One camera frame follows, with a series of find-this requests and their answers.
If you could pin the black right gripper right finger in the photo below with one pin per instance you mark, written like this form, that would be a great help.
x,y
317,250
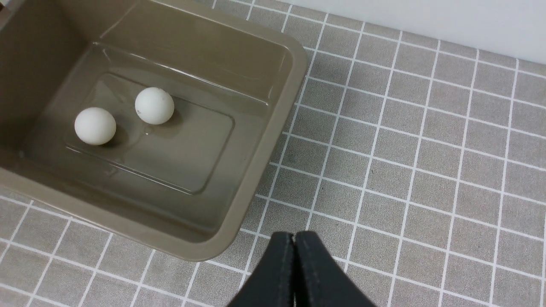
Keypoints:
x,y
319,281

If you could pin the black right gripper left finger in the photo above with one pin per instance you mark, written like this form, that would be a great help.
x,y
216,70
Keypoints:
x,y
271,282

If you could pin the white ping-pong ball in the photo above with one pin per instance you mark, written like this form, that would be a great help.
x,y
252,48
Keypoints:
x,y
154,106
95,126

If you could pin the olive green plastic bin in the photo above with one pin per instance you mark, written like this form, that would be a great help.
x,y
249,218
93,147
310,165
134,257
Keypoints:
x,y
182,187

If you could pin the grey checkered tablecloth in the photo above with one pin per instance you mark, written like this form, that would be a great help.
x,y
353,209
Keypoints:
x,y
420,163

